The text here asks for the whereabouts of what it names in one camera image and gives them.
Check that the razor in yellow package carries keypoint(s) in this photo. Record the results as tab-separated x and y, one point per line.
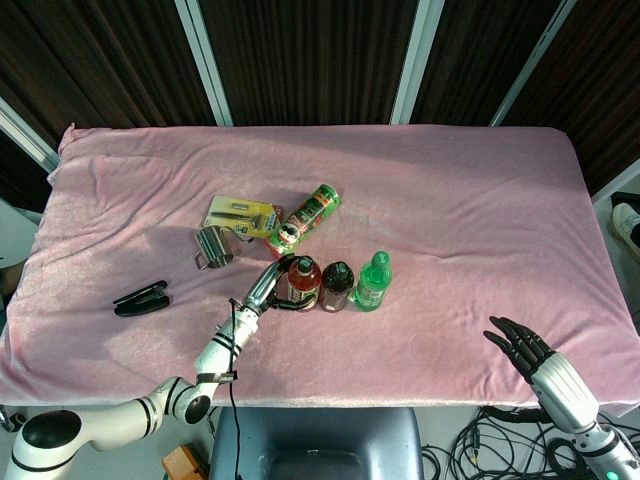
240	212

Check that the green chip can red lid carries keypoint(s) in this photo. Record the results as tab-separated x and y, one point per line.
300	222

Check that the dark red unlabelled drink bottle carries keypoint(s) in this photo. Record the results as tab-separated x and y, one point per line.
336	287

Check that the amber tea bottle green-white label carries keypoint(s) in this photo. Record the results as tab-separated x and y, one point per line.
303	280

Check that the black stapler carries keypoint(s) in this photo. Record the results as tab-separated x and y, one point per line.
142	300

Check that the pink plush table cloth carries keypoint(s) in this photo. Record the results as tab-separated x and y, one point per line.
425	200

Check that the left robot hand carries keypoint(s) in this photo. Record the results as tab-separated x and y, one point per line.
260	290

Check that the brown cardboard box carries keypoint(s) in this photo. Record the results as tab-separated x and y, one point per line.
182	462

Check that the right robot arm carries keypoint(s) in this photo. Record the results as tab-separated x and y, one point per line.
600	447

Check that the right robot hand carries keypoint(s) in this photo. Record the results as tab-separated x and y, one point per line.
560	385

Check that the stainless steel cup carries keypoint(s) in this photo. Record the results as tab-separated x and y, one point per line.
215	245

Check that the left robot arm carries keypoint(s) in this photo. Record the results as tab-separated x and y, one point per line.
217	350

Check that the green plastic soda bottle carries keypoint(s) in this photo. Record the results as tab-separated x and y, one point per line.
372	285

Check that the white partition post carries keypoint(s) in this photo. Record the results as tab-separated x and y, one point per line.
25	132
205	60
535	60
617	180
415	60

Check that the white shoe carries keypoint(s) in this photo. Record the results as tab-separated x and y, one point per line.
627	222

